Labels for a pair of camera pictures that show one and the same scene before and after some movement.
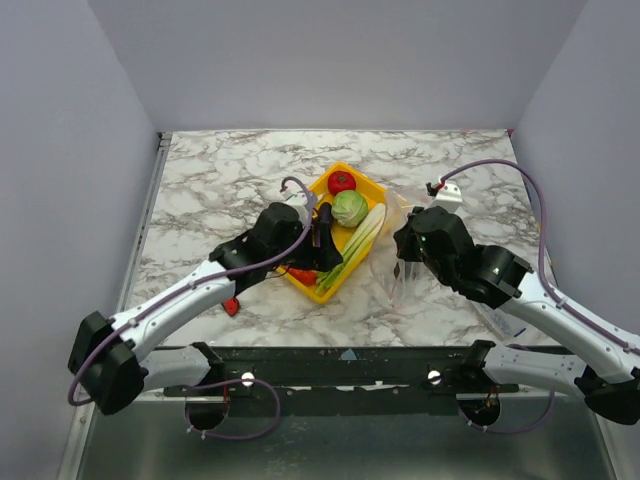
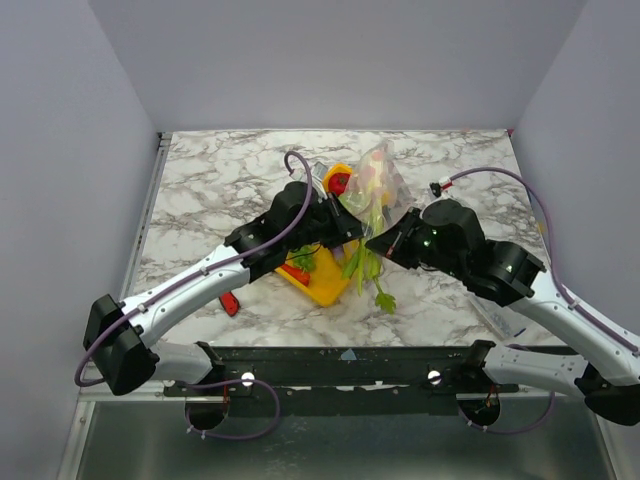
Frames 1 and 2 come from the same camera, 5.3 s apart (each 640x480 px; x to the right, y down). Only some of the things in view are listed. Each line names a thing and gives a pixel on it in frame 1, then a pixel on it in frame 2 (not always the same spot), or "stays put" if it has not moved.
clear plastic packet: (509, 327) stays put
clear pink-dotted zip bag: (398, 279) -> (377, 193)
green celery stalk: (357, 244) -> (357, 204)
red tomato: (341, 181) stays put
